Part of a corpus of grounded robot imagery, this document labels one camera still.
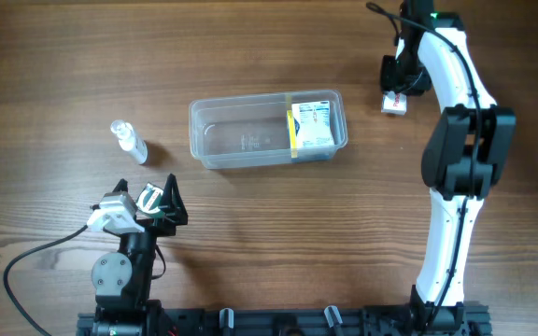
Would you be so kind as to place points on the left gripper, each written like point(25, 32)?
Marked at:
point(175, 211)

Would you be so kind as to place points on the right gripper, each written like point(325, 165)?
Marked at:
point(389, 81)

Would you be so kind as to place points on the white red Panadol box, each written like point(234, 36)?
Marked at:
point(394, 103)

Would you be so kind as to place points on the white medicine box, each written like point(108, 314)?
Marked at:
point(313, 126)

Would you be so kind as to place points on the blue yellow VapoDrops box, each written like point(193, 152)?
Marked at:
point(292, 135)

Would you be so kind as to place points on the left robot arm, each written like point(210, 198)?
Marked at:
point(122, 279)

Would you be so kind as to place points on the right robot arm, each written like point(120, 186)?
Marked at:
point(462, 161)

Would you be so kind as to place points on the clear plastic container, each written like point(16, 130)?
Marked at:
point(267, 129)

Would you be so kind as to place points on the green white round tin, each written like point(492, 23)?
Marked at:
point(149, 200)

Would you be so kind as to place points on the small clear spray bottle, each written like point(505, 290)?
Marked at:
point(129, 140)

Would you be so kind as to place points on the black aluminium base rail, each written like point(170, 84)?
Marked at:
point(368, 321)

